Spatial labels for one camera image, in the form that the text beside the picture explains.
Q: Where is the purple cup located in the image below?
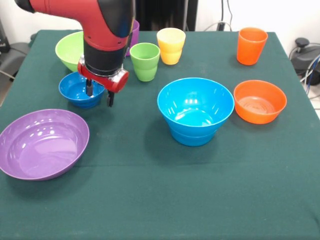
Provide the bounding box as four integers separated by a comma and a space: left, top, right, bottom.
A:
124, 19, 140, 57

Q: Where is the black pedestal column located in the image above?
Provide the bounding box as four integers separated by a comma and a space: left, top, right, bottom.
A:
134, 0, 198, 32

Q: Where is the large light blue bowl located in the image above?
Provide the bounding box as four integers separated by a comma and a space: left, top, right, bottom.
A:
156, 77, 235, 138

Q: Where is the dark blue ribbed bowl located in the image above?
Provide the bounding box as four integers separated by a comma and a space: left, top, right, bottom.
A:
58, 71, 106, 109

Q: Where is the large purple bowl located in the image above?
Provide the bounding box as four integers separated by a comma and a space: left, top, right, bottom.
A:
0, 108, 90, 181

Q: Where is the tangle of floor cables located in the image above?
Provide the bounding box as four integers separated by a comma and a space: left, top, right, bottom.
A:
299, 56, 320, 111

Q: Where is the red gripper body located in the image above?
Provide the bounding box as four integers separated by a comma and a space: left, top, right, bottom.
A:
77, 59, 130, 94

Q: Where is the black floor stand base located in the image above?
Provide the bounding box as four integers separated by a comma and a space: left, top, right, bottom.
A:
289, 37, 320, 76
0, 19, 32, 76

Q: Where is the orange bowl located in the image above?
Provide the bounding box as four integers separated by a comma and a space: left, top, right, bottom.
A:
233, 79, 288, 125

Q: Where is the dark green tablecloth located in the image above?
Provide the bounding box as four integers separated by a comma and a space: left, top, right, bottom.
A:
0, 29, 320, 240

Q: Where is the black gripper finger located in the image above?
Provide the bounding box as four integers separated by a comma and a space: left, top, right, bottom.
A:
85, 78, 94, 97
106, 89, 116, 108

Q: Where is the orange cup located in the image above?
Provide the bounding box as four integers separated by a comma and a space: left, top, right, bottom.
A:
236, 27, 269, 66

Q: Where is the yellow cup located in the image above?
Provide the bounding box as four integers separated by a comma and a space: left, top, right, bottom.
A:
156, 27, 187, 66

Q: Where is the small light blue bowl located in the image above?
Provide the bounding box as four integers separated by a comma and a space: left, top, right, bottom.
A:
169, 122, 218, 147

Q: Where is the green cup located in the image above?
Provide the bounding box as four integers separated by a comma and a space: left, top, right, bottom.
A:
129, 42, 161, 82

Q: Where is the large green bowl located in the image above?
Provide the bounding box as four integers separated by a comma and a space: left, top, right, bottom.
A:
55, 30, 85, 73

